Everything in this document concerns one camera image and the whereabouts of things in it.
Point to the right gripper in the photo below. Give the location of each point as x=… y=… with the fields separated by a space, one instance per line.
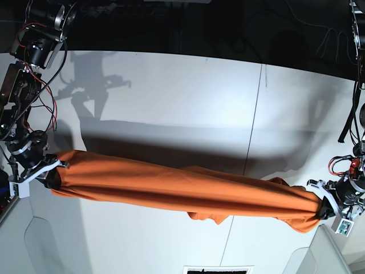
x=28 y=162

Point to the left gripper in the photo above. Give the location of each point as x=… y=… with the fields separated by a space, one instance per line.
x=340 y=198

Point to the orange t-shirt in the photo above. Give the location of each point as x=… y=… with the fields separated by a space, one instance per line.
x=200 y=192

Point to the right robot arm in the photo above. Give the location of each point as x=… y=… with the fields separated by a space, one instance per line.
x=42 y=35

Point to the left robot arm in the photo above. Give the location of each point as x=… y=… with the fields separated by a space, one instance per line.
x=355 y=117

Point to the grey plastic bin right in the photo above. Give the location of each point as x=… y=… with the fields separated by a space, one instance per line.
x=321 y=257

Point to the grey plastic bin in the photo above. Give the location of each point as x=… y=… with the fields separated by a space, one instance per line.
x=27 y=242
x=321 y=257

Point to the grey plastic bin left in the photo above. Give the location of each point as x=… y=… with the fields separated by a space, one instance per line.
x=27 y=242

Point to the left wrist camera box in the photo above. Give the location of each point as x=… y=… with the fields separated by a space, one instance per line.
x=342 y=226

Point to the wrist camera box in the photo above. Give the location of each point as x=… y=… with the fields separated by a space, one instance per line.
x=342 y=226
x=21 y=190

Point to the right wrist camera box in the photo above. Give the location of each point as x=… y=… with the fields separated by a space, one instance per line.
x=21 y=190

